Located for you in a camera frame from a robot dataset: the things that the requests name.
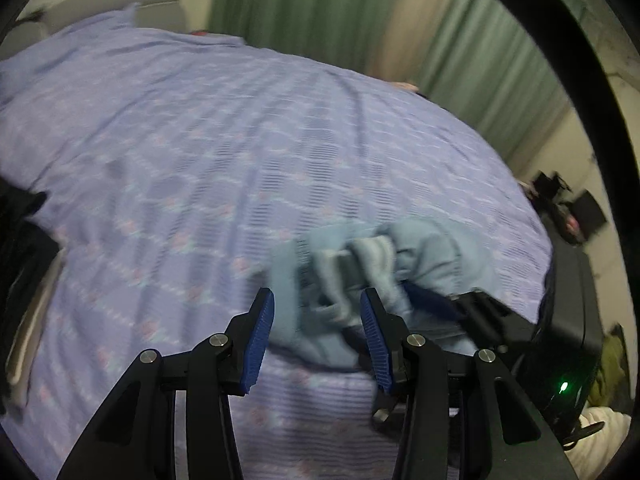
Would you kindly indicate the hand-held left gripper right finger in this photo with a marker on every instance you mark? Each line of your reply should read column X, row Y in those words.
column 374, row 347

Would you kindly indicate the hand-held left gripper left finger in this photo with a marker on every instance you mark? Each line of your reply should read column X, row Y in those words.
column 257, row 342

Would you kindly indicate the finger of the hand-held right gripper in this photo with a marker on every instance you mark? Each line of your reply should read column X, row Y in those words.
column 487, row 312

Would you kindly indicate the light blue pants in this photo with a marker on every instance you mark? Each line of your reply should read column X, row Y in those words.
column 425, row 255

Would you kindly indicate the olive green cloth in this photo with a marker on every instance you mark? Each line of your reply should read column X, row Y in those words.
column 611, row 360

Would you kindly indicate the person's cream clothing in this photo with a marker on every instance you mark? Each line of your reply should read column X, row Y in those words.
column 602, row 440

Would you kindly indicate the black case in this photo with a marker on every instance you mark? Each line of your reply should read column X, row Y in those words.
column 575, row 295

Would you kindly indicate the black chair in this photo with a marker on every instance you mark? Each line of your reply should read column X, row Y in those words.
column 575, row 205

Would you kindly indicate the purple patterned bed blanket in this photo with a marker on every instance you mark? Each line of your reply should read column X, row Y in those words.
column 210, row 160

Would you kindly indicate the black cloth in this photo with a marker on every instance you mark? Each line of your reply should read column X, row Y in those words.
column 22, row 250

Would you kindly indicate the green curtain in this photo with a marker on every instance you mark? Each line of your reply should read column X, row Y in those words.
column 360, row 25

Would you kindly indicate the grey padded headboard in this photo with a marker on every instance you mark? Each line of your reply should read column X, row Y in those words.
column 100, row 10

